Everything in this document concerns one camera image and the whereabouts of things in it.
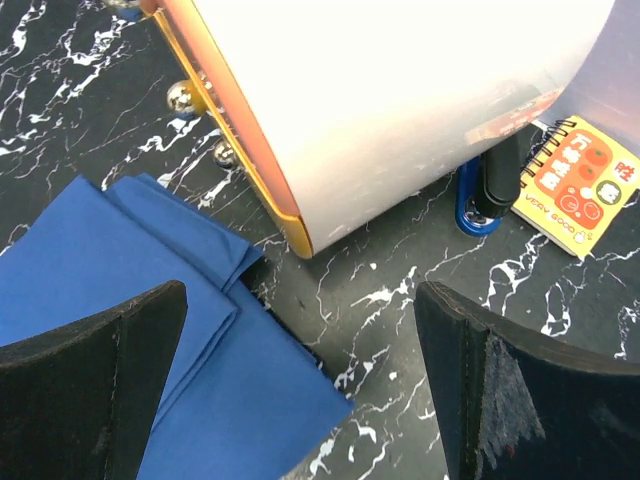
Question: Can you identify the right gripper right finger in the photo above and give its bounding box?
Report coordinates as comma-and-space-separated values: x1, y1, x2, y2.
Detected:
414, 281, 639, 479

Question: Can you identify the small orange spiral notebook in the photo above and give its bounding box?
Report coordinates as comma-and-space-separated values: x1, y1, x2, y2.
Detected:
512, 115, 639, 259

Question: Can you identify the blue surgical cloth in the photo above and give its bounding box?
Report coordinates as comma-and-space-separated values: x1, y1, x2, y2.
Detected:
1, 175, 353, 479

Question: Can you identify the round three-drawer storage box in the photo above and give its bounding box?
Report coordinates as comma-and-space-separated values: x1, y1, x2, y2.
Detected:
111, 1, 622, 258

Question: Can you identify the blue black clip tool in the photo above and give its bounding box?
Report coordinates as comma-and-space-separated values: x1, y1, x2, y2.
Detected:
455, 134, 523, 237

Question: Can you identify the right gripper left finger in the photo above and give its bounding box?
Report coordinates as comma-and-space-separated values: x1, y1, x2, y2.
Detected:
1, 280, 188, 479

